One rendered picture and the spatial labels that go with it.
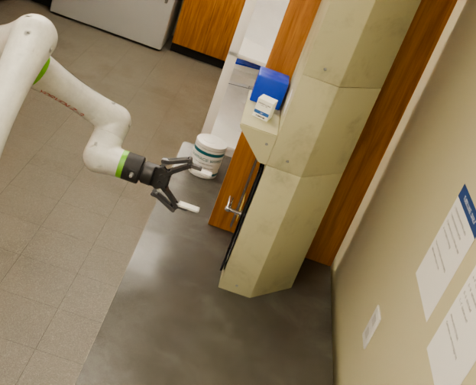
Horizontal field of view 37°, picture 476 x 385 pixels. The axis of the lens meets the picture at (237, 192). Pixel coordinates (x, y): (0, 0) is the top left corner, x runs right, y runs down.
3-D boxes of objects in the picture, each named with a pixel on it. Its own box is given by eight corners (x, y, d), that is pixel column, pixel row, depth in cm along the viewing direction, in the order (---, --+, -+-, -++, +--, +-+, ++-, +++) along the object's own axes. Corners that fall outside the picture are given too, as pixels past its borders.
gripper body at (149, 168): (136, 187, 230) (163, 196, 230) (143, 164, 226) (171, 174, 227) (141, 177, 236) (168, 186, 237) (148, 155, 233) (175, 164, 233)
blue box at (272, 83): (280, 100, 237) (289, 76, 233) (279, 111, 228) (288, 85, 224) (251, 90, 237) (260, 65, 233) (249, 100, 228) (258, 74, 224)
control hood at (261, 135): (272, 126, 243) (283, 100, 238) (266, 165, 214) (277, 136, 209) (240, 114, 242) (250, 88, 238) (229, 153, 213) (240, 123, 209)
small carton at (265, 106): (271, 118, 221) (278, 100, 218) (267, 121, 217) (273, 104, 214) (257, 111, 222) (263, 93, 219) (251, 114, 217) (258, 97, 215)
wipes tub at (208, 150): (218, 169, 309) (228, 140, 303) (214, 182, 298) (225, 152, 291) (189, 160, 309) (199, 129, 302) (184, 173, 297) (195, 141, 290)
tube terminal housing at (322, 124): (293, 260, 265) (377, 70, 231) (289, 312, 237) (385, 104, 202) (228, 238, 264) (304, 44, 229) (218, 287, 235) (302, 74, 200)
